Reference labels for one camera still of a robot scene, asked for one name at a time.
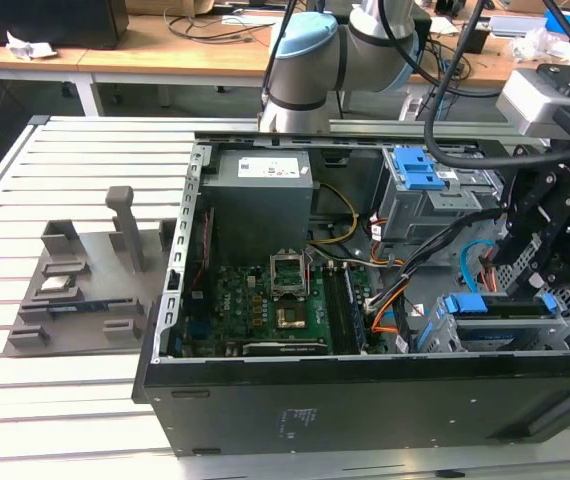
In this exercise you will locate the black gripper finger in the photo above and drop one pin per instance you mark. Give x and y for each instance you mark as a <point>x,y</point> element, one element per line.
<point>555,250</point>
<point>525,210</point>

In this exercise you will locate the hard disk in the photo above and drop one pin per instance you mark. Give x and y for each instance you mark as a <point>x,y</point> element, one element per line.
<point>467,304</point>

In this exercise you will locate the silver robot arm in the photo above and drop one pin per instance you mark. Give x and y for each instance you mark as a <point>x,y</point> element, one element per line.
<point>315,65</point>

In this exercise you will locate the grey disk bay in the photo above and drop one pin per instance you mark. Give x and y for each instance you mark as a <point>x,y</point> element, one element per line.
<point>560,332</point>

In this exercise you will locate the grey drive cage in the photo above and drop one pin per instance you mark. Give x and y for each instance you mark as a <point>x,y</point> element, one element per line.
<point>415,215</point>

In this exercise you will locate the blue drive latch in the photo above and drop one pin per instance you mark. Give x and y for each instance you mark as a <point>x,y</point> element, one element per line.
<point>417,167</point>

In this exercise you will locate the clear plastic bags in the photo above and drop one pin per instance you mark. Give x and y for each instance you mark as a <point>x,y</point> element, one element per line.
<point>535,45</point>

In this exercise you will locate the blue RAM stick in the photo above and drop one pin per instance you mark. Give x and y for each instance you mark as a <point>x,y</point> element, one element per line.
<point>82,306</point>
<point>355,310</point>

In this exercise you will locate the black RAM slot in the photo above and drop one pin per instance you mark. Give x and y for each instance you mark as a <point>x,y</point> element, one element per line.
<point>336,310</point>

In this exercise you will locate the black PC case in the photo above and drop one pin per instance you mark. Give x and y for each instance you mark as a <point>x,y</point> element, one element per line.
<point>365,410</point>

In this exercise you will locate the CPU socket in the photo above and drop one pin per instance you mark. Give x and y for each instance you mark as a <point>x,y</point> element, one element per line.
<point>290,317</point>

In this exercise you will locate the grey power supply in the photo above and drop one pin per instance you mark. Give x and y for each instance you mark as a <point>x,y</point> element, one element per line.
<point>255,210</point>

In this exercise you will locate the black graphics card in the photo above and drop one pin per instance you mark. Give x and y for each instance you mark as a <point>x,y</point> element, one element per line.
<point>285,348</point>

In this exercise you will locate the green motherboard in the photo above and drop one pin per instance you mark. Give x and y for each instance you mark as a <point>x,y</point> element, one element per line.
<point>235,300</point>

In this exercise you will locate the grey parts rack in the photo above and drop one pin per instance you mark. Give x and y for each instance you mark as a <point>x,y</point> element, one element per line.
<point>95,270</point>

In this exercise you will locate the wooden desk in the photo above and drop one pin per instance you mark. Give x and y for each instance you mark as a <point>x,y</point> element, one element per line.
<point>115,60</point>

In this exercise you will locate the silver CPU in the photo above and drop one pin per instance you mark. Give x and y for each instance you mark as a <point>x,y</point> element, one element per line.
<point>56,284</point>

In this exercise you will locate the large black box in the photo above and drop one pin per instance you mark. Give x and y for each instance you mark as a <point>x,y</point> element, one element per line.
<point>40,22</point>

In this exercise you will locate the crumpled white paper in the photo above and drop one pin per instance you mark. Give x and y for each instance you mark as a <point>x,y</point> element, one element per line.
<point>30,47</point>

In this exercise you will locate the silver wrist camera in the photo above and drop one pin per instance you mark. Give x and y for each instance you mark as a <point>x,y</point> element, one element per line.
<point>530,102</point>

